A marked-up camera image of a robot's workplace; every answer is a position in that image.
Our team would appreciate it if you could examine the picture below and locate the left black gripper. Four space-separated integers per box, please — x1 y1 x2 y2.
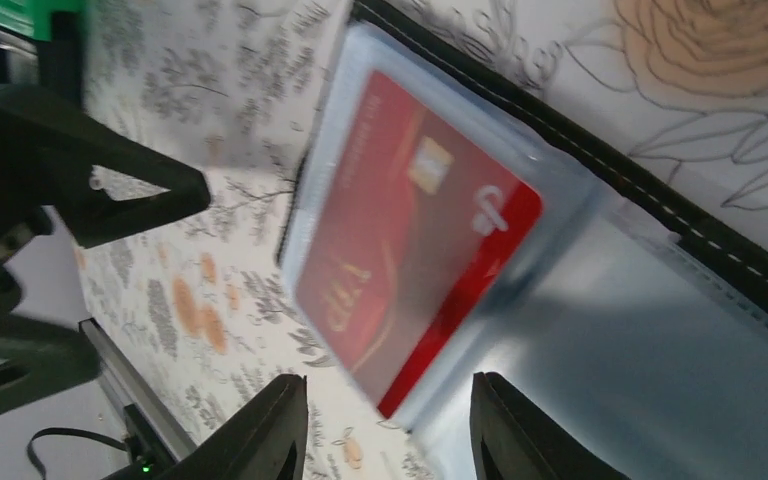
0 54 211 415

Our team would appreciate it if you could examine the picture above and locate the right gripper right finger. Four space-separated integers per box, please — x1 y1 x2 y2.
470 372 625 480

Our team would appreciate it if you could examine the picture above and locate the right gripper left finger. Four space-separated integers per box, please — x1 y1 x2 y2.
108 374 308 480

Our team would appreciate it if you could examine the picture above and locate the black card holder wallet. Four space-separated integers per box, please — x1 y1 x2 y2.
278 1 768 479

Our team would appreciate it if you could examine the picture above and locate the green bin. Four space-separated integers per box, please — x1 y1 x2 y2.
0 0 86 41

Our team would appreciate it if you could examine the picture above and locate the aluminium rail frame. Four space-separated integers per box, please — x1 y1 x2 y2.
78 318 197 461

